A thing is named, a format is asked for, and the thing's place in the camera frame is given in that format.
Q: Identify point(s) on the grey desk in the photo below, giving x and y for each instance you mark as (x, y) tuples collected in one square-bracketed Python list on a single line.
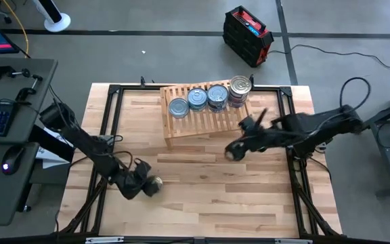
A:
[(47, 66)]

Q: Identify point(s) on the black box beside desk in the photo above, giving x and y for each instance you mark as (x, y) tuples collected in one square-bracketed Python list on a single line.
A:
[(51, 145)]

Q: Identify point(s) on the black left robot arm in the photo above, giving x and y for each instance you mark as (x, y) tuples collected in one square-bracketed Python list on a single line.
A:
[(93, 149)]

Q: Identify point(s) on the black table clamp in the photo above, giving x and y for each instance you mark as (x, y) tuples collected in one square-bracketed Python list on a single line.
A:
[(252, 78), (142, 81)]

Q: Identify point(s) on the white paper sheet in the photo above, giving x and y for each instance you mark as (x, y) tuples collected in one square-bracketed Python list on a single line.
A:
[(51, 161)]

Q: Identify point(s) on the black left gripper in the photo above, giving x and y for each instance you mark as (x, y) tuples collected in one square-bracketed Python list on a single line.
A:
[(139, 176)]

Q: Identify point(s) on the silver metal bracket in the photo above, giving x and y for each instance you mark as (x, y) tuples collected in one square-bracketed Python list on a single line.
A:
[(103, 240), (293, 241)]

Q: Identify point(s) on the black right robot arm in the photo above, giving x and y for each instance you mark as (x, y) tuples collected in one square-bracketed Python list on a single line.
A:
[(317, 125)]

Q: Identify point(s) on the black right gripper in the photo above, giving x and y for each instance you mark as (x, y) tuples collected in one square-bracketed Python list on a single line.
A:
[(259, 139)]

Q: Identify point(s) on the red and black equipment case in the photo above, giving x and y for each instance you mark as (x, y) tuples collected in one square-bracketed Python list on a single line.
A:
[(245, 37)]

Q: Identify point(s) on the black desk clamp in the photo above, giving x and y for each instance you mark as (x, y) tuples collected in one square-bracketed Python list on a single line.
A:
[(3, 72), (25, 91)]

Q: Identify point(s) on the black computer mouse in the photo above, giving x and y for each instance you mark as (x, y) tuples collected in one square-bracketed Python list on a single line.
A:
[(12, 159)]

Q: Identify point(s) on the wooden slatted shelf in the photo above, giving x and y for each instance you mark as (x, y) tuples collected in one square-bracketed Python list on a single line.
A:
[(198, 131)]

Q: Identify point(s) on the white pedestal stand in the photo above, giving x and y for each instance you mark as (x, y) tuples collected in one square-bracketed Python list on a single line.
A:
[(58, 23)]

